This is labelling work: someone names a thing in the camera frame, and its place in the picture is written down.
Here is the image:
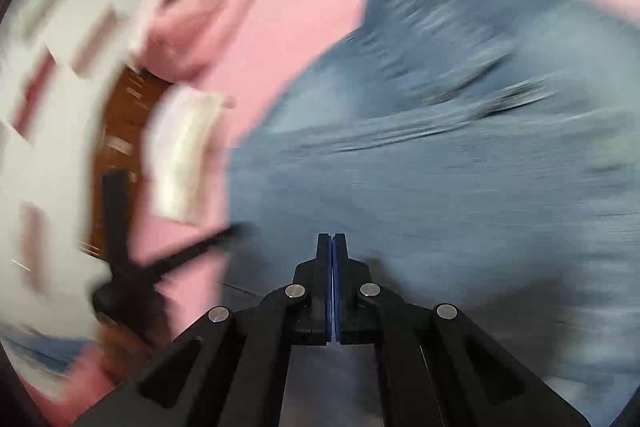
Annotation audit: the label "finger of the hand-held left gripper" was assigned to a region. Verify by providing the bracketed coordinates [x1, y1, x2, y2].
[135, 223, 247, 284]
[101, 171, 132, 280]

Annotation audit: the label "white patterned blanket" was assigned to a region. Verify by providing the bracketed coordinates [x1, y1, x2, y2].
[0, 0, 171, 400]

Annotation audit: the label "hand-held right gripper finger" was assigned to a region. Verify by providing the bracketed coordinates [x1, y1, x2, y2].
[72, 233, 333, 427]
[332, 233, 594, 427]

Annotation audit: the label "pink bed sheet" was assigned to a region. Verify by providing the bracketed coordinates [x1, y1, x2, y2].
[20, 0, 640, 427]

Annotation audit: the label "blue denim jeans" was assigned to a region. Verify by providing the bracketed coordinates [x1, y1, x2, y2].
[220, 0, 640, 423]

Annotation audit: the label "brown wooden bed frame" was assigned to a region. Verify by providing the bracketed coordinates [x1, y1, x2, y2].
[80, 0, 266, 268]

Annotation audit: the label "white folded cloth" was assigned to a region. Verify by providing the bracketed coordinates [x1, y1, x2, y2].
[142, 86, 236, 225]

